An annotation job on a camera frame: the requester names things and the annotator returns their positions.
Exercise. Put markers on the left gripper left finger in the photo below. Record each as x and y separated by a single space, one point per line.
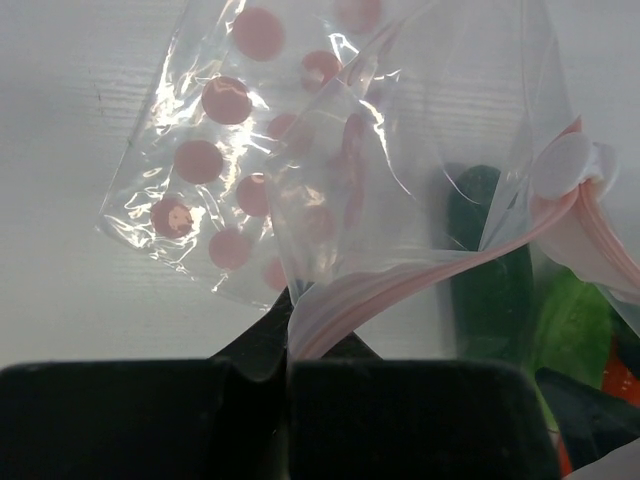
209 418

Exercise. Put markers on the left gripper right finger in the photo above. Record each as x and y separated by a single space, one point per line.
415 419

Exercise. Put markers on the clear pink-dotted zip bag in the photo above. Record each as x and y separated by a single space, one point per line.
311 146

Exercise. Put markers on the dark green cucumber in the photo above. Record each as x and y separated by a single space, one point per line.
492 303

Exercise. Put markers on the orange carrot with leaves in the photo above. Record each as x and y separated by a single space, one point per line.
595 422

